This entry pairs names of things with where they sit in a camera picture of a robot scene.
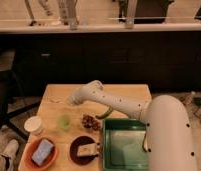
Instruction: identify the blue sponge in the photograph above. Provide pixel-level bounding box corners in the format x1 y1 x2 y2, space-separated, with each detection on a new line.
32 139 54 166

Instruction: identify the tan block on plate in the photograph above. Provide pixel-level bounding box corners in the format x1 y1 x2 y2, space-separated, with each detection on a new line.
77 143 97 157

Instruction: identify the green cup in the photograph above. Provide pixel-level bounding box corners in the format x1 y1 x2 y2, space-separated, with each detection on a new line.
58 115 70 130

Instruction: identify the green plastic bin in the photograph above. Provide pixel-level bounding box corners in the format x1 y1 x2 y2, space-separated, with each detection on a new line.
102 118 148 171

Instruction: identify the black office chair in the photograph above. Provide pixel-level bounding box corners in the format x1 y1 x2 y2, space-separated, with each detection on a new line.
0 49 40 140

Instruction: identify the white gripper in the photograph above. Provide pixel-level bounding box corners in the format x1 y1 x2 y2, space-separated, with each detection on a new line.
67 91 84 105

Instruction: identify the white cup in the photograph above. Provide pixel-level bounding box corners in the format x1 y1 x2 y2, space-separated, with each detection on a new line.
24 116 43 135

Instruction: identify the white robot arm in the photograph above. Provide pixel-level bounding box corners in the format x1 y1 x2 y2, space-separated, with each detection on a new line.
68 80 198 171

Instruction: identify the dark brown plate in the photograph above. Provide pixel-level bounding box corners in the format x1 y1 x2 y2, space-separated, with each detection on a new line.
69 136 99 165

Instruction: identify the bunch of dark grapes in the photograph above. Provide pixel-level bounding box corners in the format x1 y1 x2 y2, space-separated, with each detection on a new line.
82 115 100 131

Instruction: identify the dark cabinet counter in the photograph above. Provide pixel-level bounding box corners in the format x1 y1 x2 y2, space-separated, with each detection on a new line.
0 28 201 95

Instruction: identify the orange bowl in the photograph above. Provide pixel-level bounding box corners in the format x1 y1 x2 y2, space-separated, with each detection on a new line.
24 138 58 171

